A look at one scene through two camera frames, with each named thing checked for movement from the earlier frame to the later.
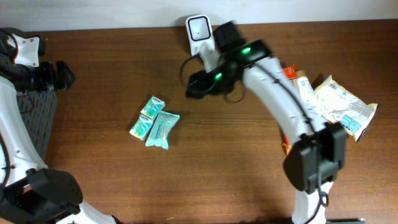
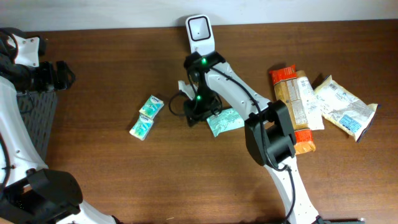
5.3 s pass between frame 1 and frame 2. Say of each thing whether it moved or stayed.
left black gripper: stayed
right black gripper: moved
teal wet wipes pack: moved
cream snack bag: stayed
